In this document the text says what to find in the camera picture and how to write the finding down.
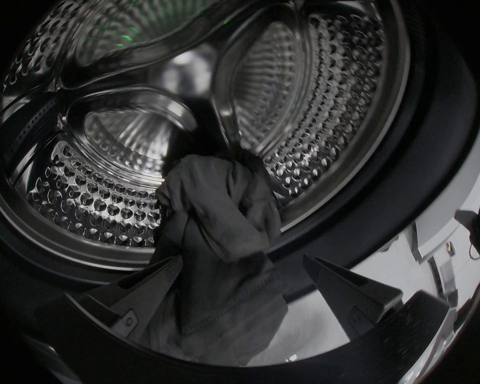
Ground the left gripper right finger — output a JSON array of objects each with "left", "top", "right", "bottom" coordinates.
[{"left": 302, "top": 254, "right": 404, "bottom": 332}]

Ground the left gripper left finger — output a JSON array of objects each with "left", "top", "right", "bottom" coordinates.
[{"left": 80, "top": 256, "right": 184, "bottom": 341}]

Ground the dark grey garment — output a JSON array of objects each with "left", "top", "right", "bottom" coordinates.
[{"left": 147, "top": 151, "right": 290, "bottom": 367}]

